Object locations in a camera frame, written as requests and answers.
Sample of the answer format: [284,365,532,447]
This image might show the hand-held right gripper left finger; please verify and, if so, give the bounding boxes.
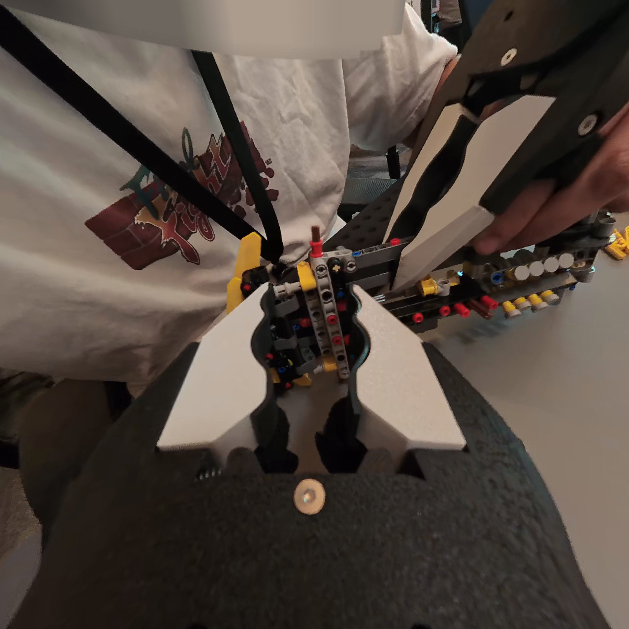
[157,282,276,452]

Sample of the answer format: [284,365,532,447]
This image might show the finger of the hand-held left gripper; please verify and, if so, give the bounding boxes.
[391,95,557,292]
[382,102,481,244]

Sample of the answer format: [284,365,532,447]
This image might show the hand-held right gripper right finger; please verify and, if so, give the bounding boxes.
[348,285,467,452]

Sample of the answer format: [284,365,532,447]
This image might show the lego car chassis model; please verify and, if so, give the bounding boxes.
[226,226,619,389]

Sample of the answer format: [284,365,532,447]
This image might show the pile of loose lego pieces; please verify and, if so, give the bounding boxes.
[604,226,629,259]

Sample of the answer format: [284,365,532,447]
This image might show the person's left hand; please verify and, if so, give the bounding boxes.
[473,102,629,256]

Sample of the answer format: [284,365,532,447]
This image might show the grey mesh office chair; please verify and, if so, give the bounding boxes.
[339,143,411,222]

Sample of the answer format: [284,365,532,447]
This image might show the person's dark trousers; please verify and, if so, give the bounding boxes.
[0,371,133,534]

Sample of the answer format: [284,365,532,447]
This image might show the person's white shirt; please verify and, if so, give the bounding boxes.
[0,7,459,384]

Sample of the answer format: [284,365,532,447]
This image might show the black lanyard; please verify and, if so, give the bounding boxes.
[0,5,285,262]

